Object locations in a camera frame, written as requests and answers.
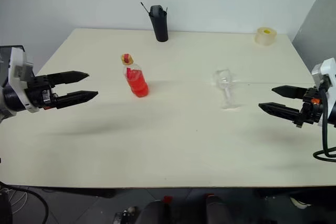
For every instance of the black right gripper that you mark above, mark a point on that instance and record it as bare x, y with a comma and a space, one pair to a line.
312, 108

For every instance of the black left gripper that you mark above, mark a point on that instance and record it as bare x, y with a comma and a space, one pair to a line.
39, 93

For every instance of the red liquid plastic bottle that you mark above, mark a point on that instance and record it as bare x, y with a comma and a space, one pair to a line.
137, 85

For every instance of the clear wine glass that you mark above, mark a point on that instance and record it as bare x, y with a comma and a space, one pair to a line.
223, 79

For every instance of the translucent tape roll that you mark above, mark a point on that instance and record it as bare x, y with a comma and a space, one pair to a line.
265, 37

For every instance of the small white object under table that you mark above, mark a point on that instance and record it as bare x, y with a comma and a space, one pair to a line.
299, 203

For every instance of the black tapered holder cup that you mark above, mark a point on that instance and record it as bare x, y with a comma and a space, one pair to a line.
160, 28

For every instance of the thin black stick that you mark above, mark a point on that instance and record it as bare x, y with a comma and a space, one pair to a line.
144, 7

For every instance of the black rounded object in cup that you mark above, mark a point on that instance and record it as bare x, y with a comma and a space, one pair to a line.
156, 10

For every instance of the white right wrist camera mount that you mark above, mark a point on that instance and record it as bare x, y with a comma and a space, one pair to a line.
326, 68

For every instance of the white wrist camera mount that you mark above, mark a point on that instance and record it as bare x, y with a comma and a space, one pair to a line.
326, 68
19, 64

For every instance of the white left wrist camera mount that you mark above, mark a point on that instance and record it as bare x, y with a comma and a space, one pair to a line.
19, 64

